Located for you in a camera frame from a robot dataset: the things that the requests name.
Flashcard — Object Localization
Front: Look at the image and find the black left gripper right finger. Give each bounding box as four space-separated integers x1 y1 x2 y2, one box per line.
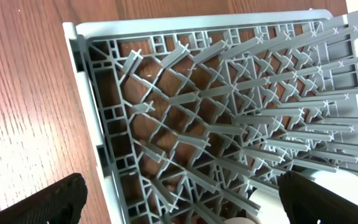
278 171 358 224

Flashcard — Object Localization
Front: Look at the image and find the white plastic cup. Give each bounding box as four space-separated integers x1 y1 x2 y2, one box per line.
246 189 290 224

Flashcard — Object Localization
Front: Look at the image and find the light blue bowl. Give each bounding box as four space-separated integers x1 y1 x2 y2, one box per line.
302 169 358 205

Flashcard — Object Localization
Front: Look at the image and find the pink bowl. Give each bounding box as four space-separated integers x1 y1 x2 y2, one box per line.
224 217 256 224

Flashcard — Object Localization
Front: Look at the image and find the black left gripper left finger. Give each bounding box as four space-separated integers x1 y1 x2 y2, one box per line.
0 173 88 224

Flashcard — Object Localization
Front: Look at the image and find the grey plastic dish rack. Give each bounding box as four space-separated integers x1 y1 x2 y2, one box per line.
63 9 358 223

